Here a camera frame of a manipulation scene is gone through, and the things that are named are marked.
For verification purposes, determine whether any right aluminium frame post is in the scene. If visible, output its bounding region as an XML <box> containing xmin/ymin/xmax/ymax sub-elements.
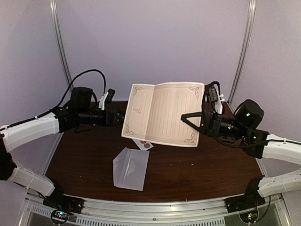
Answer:
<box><xmin>228</xmin><ymin>0</ymin><xmax>256</xmax><ymax>105</ymax></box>

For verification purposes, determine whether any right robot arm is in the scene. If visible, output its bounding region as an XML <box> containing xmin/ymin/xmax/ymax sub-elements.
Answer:
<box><xmin>181</xmin><ymin>99</ymin><xmax>301</xmax><ymax>208</ymax></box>

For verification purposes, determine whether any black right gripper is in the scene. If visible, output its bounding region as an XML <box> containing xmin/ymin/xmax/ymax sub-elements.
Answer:
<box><xmin>181</xmin><ymin>110</ymin><xmax>248</xmax><ymax>139</ymax></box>

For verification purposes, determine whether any grey envelope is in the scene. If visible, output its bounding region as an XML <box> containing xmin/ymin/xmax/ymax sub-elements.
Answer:
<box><xmin>113</xmin><ymin>147</ymin><xmax>150</xmax><ymax>191</ymax></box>

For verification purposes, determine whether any left black braided cable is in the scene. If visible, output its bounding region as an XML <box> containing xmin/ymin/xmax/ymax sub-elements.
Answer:
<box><xmin>35</xmin><ymin>69</ymin><xmax>108</xmax><ymax>118</ymax></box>

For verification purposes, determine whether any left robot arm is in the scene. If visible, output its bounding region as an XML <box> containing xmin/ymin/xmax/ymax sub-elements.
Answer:
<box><xmin>0</xmin><ymin>87</ymin><xmax>124</xmax><ymax>209</ymax></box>

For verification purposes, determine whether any aluminium frame post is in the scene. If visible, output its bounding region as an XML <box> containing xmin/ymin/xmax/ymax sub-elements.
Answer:
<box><xmin>49</xmin><ymin>0</ymin><xmax>72</xmax><ymax>85</ymax></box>
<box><xmin>228</xmin><ymin>0</ymin><xmax>256</xmax><ymax>105</ymax></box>

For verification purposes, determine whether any left aluminium frame post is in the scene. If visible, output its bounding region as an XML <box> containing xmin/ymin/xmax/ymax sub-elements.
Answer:
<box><xmin>49</xmin><ymin>0</ymin><xmax>72</xmax><ymax>85</ymax></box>

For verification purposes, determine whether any front aluminium rail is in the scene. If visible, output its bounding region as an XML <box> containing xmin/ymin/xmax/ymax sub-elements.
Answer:
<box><xmin>17</xmin><ymin>195</ymin><xmax>292</xmax><ymax>226</ymax></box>

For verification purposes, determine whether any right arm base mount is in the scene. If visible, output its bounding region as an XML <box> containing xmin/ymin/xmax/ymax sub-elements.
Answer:
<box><xmin>225</xmin><ymin>178</ymin><xmax>265</xmax><ymax>224</ymax></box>

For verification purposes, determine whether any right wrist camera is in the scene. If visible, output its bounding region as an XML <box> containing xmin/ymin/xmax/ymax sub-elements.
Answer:
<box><xmin>206</xmin><ymin>85</ymin><xmax>224</xmax><ymax>115</ymax></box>

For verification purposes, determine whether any right black braided cable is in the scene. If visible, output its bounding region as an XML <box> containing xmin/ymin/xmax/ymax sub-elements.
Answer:
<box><xmin>199</xmin><ymin>81</ymin><xmax>223</xmax><ymax>128</ymax></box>

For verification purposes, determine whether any black braided cable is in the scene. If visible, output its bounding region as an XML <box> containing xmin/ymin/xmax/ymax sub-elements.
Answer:
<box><xmin>35</xmin><ymin>69</ymin><xmax>108</xmax><ymax>118</ymax></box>
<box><xmin>199</xmin><ymin>81</ymin><xmax>223</xmax><ymax>128</ymax></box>

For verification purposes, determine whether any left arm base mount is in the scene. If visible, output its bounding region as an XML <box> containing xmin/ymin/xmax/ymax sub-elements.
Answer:
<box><xmin>39</xmin><ymin>178</ymin><xmax>84</xmax><ymax>226</ymax></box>

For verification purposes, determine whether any white sticker sheet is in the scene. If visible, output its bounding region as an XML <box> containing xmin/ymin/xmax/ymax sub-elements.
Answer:
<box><xmin>133</xmin><ymin>139</ymin><xmax>153</xmax><ymax>151</ymax></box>

